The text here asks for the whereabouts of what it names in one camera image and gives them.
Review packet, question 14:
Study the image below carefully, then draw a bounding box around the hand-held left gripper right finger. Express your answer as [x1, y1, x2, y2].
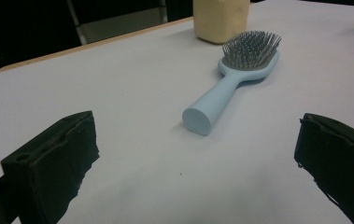
[293, 112, 354, 224]

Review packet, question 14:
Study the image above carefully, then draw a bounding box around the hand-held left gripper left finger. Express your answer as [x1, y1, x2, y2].
[0, 110, 100, 224]

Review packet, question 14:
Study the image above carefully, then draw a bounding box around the light blue hairbrush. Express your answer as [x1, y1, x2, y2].
[181, 30, 282, 137]

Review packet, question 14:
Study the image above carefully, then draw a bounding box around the beige storage container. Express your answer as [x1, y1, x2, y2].
[192, 0, 251, 45]

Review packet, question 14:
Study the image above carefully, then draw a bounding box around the white table mat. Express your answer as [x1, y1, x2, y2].
[0, 0, 354, 224]

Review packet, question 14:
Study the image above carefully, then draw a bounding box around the grey metal stand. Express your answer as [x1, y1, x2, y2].
[66, 0, 168, 46]

